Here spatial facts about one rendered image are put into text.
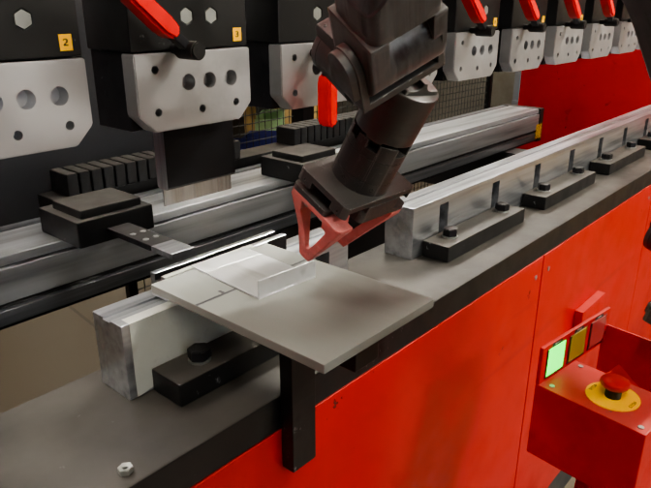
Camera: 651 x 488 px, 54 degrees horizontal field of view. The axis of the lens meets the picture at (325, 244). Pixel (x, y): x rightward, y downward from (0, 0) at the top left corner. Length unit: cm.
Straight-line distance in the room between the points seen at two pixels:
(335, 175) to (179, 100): 20
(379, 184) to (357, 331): 15
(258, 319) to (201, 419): 14
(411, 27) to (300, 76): 36
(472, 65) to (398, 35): 70
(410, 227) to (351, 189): 54
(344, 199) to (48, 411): 42
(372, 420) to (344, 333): 34
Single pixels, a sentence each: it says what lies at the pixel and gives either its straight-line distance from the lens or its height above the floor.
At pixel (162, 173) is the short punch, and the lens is 75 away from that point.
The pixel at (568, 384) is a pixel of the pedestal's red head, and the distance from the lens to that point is 102.
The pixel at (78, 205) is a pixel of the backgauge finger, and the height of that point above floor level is 103.
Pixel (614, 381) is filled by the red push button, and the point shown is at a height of 81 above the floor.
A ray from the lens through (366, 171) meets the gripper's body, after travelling 57.
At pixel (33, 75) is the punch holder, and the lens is 62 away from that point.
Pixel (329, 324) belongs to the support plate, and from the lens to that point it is 64.
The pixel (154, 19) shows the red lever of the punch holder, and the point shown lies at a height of 129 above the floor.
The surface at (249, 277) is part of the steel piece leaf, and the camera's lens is 75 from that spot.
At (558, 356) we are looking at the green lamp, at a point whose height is 81.
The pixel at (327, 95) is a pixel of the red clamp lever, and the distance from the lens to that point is 81.
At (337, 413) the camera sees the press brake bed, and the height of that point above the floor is 79.
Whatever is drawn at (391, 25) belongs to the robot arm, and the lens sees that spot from 46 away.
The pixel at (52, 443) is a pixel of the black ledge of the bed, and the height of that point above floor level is 87.
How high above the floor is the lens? 130
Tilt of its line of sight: 21 degrees down
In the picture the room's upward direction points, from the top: straight up
